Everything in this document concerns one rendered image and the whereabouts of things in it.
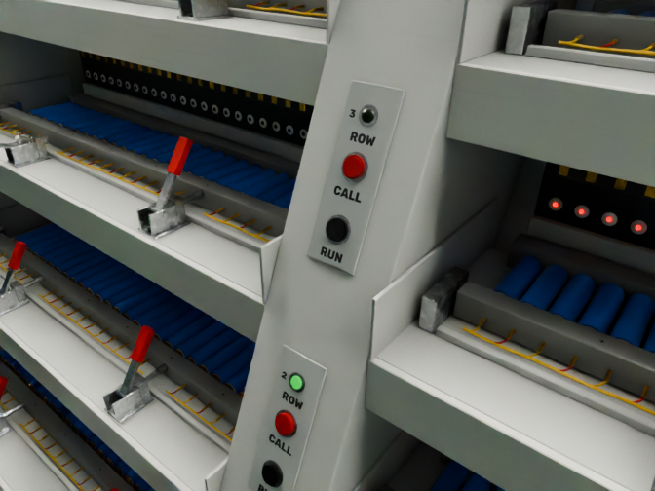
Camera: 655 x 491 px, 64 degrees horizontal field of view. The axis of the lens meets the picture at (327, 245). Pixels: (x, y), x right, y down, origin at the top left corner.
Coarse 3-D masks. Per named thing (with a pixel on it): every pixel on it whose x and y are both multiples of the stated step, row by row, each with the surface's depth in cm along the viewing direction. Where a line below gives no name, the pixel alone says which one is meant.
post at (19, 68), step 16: (0, 32) 73; (0, 48) 74; (16, 48) 75; (32, 48) 77; (48, 48) 78; (64, 48) 80; (0, 64) 74; (16, 64) 76; (32, 64) 78; (48, 64) 79; (64, 64) 81; (80, 64) 83; (0, 80) 75; (16, 80) 76; (80, 80) 84; (0, 192) 80; (0, 208) 81
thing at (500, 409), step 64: (576, 192) 41; (640, 192) 38; (448, 256) 40; (512, 256) 44; (576, 256) 42; (640, 256) 40; (384, 320) 34; (448, 320) 38; (512, 320) 35; (576, 320) 38; (640, 320) 36; (384, 384) 35; (448, 384) 33; (512, 384) 33; (576, 384) 33; (640, 384) 32; (448, 448) 33; (512, 448) 30; (576, 448) 29; (640, 448) 29
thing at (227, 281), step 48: (0, 96) 75; (48, 96) 80; (96, 96) 80; (48, 144) 69; (288, 144) 58; (48, 192) 57; (96, 192) 56; (96, 240) 54; (144, 240) 48; (192, 240) 48; (192, 288) 46; (240, 288) 41
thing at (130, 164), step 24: (24, 120) 70; (72, 144) 65; (96, 144) 62; (96, 168) 60; (120, 168) 59; (144, 168) 57; (192, 192) 53; (216, 192) 51; (240, 192) 51; (240, 216) 50; (264, 216) 48; (264, 240) 46
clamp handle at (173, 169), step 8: (176, 144) 49; (184, 144) 48; (176, 152) 48; (184, 152) 48; (176, 160) 48; (184, 160) 49; (168, 168) 49; (176, 168) 48; (168, 176) 49; (176, 176) 49; (168, 184) 48; (168, 192) 48; (160, 200) 49; (160, 208) 48
